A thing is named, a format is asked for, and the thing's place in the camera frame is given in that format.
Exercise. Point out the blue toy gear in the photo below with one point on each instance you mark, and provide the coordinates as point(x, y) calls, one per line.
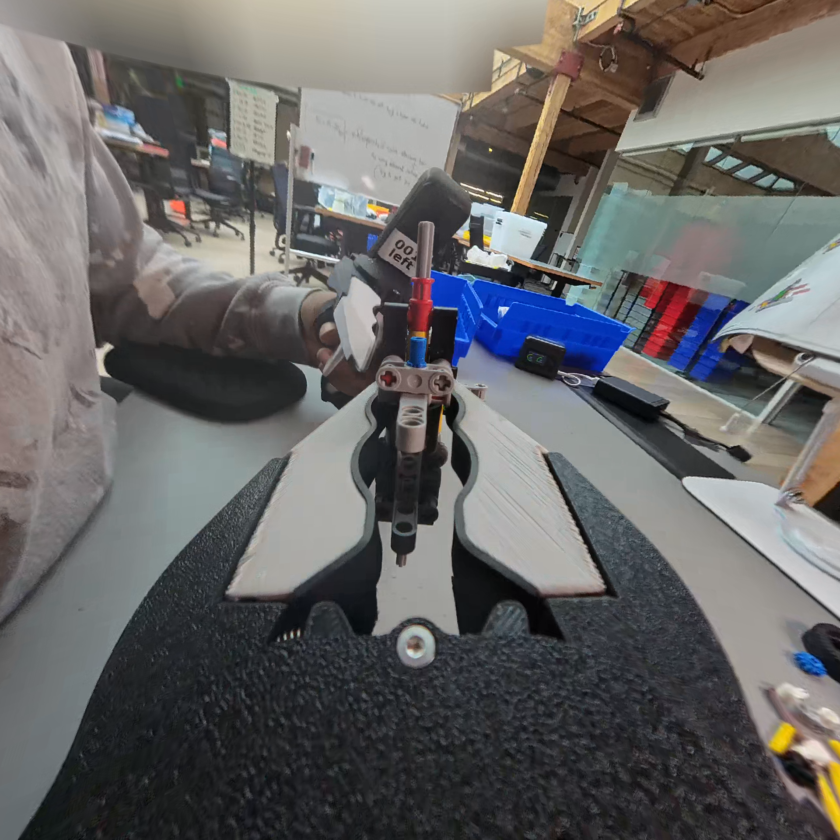
point(808, 664)

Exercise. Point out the person's grey patterned sweatshirt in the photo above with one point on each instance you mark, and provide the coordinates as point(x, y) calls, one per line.
point(39, 328)

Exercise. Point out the small whiteboard on stand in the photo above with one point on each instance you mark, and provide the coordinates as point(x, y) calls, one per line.
point(253, 121)

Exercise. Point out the blue office chair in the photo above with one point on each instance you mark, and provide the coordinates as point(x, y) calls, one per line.
point(281, 197)

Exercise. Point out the person's left forearm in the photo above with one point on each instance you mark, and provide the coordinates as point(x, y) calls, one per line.
point(229, 315)

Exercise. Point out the grey desk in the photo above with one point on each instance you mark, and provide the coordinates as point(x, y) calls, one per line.
point(184, 472)

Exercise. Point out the blue plastic bin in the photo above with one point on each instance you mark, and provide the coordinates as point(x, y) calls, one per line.
point(459, 308)
point(505, 292)
point(558, 334)

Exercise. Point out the white storage container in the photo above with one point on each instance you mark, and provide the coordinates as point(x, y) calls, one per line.
point(522, 233)

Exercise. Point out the black office chair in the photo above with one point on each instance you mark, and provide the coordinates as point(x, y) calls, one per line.
point(223, 177)
point(164, 190)

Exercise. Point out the person's left hand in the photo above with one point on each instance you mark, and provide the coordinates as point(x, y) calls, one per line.
point(308, 315)

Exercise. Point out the black power adapter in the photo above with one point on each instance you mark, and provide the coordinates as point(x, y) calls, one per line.
point(630, 397)

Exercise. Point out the wooden pillar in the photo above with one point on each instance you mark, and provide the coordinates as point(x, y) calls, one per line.
point(541, 144)

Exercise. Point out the black toy tire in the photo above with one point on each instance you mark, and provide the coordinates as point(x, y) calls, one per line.
point(825, 649)

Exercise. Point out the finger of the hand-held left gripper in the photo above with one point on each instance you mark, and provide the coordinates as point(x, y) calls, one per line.
point(358, 321)
point(333, 364)

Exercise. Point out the stack of red blue bins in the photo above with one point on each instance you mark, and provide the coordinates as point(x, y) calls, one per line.
point(682, 321)

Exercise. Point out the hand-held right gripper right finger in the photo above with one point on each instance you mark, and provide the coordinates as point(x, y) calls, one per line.
point(525, 518)

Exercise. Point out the black device with green display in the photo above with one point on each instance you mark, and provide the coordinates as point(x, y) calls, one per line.
point(539, 358)

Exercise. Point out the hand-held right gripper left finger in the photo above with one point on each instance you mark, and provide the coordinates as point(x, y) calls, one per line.
point(308, 518)

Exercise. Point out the background table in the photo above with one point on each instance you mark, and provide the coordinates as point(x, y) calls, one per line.
point(558, 272)

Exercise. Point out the clear plastic bag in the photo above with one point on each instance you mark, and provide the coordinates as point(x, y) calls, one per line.
point(814, 538)

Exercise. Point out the large whiteboard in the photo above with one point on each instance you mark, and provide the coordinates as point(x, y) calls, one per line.
point(374, 144)

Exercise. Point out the toy brick gearbox assembly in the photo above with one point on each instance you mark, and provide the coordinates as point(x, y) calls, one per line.
point(412, 420)

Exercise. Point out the pile of mixed toy pieces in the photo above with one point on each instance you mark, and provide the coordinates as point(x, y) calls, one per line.
point(804, 748)

